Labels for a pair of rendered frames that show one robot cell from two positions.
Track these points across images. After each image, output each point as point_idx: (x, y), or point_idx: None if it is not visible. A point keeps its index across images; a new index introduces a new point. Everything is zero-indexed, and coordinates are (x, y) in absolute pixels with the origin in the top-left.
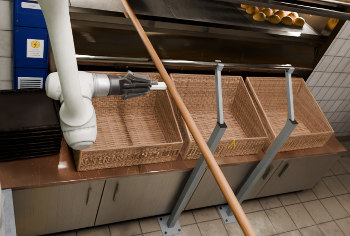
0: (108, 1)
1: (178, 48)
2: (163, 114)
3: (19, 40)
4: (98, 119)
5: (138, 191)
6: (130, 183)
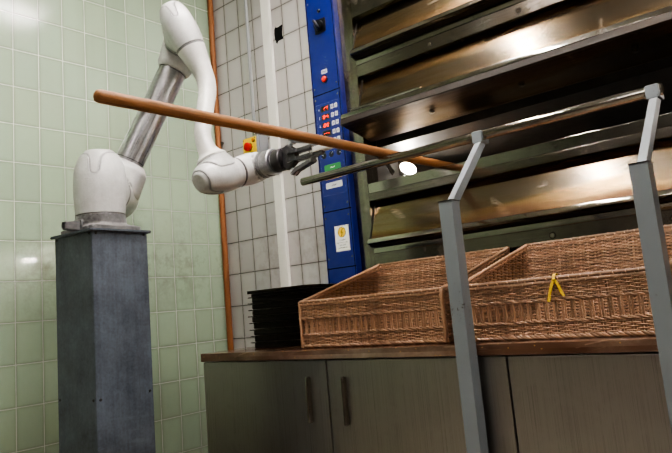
0: None
1: (527, 194)
2: None
3: (328, 231)
4: None
5: (385, 411)
6: (363, 378)
